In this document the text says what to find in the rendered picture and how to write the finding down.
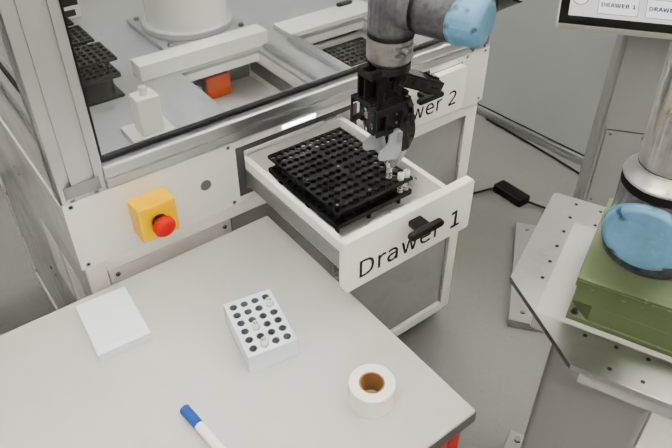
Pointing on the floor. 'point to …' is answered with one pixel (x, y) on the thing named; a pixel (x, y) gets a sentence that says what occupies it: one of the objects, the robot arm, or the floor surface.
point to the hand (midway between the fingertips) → (392, 157)
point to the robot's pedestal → (628, 431)
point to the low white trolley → (221, 364)
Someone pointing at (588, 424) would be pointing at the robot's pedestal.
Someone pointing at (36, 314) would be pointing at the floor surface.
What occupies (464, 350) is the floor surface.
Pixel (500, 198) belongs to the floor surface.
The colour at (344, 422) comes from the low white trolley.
